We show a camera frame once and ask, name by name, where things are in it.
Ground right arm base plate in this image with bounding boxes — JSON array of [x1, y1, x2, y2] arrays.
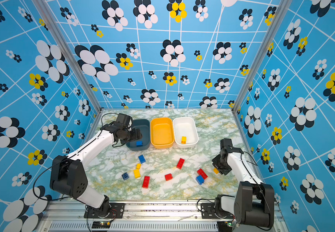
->
[[198, 203, 235, 220]]

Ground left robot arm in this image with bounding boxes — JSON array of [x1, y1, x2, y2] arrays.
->
[[50, 114, 142, 215]]

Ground dark teal plastic bin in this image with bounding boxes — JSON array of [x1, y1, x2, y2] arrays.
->
[[125, 118, 151, 152]]

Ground corner aluminium post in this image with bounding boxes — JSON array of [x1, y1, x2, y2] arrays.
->
[[32, 1, 102, 114], [233, 0, 292, 114]]

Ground dark blue small lego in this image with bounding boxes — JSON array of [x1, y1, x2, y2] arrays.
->
[[122, 173, 129, 180]]

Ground aluminium front rail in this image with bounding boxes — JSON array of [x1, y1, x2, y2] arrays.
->
[[37, 200, 287, 232]]

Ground small red lego brick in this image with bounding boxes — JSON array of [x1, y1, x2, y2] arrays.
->
[[165, 174, 173, 181]]

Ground white plastic bin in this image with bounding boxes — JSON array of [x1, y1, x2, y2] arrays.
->
[[172, 117, 199, 148]]

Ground right corner aluminium post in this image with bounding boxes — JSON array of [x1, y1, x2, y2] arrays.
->
[[233, 0, 292, 114]]

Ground long red lego brick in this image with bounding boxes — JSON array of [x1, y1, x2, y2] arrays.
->
[[142, 176, 150, 189]]

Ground yellow plastic bin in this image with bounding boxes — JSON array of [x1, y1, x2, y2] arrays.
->
[[151, 118, 175, 149]]

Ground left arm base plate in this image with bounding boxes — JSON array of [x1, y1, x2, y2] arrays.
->
[[84, 203, 126, 219]]

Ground left corner aluminium post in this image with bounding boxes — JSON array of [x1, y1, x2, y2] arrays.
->
[[32, 1, 102, 114]]

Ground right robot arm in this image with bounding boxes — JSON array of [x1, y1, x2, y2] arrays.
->
[[212, 138, 275, 231]]

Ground yellow lego brick long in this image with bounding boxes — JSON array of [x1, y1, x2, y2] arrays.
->
[[133, 169, 140, 179]]

